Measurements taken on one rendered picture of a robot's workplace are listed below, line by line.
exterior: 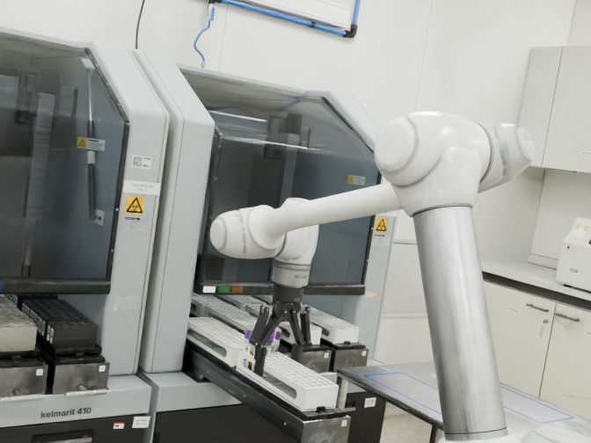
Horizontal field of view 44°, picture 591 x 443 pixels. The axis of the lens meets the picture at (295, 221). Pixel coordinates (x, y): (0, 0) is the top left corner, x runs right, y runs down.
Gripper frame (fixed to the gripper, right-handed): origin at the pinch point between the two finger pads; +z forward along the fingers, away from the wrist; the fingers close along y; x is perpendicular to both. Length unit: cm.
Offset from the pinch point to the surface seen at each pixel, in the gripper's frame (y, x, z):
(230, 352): -5.1, 14.0, 1.0
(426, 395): 34.7, -18.5, 4.2
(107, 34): 1, 144, -87
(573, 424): 61, -44, 4
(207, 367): -6.8, 21.3, 7.6
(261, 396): -6.8, -4.8, 6.0
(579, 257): 230, 70, -19
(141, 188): -27, 33, -38
